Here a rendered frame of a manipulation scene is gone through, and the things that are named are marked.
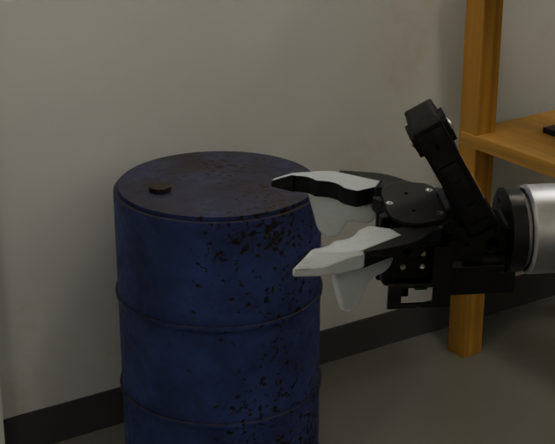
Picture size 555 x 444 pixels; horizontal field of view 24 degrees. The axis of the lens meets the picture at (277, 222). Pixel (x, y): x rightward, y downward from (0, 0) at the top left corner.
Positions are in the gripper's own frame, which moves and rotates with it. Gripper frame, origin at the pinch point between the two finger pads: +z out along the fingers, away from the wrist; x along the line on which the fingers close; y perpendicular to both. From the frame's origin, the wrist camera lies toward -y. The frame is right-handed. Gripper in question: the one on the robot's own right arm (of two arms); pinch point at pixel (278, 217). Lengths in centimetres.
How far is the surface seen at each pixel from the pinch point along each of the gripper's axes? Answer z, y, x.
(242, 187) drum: -14, 101, 199
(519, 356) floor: -110, 194, 250
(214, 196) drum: -6, 100, 194
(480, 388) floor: -92, 191, 230
